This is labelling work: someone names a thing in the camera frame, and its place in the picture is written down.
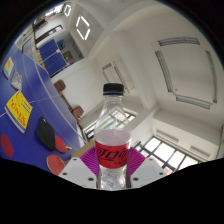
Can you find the wide black-framed window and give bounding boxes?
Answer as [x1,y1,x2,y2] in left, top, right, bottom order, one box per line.
[133,134,201,174]

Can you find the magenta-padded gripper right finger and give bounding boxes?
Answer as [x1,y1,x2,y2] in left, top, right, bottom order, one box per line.
[125,146,168,190]

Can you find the black paddle case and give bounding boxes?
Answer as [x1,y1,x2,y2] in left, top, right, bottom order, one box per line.
[35,116,56,151]

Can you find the grey book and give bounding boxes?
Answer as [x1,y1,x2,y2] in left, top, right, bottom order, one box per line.
[10,68,23,92]

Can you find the flat round red coaster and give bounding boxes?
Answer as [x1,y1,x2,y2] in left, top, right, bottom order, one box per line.
[0,134,15,159]

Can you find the group of ceiling lights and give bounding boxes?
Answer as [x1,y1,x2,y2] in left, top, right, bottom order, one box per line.
[63,3,92,41]

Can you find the ceiling air conditioner unit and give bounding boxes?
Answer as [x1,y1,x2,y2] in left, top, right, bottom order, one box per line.
[101,59,134,94]
[154,36,218,111]

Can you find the blue folded partition panels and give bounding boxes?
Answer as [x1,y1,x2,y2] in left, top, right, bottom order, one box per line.
[38,38,68,78]

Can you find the clear red-labelled drink bottle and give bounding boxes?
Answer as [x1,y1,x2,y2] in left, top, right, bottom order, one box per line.
[93,83,133,191]

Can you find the brown armchair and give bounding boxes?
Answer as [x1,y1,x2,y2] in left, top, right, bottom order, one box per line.
[53,79,67,94]
[71,105,85,122]

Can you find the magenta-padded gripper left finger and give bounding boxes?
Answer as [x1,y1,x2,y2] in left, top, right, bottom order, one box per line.
[58,146,101,190]

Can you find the tall black-framed window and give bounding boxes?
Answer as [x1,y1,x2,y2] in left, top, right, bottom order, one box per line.
[83,108,136,141]

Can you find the small yellow and blue book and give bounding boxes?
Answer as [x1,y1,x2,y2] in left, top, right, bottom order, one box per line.
[2,56,15,80]

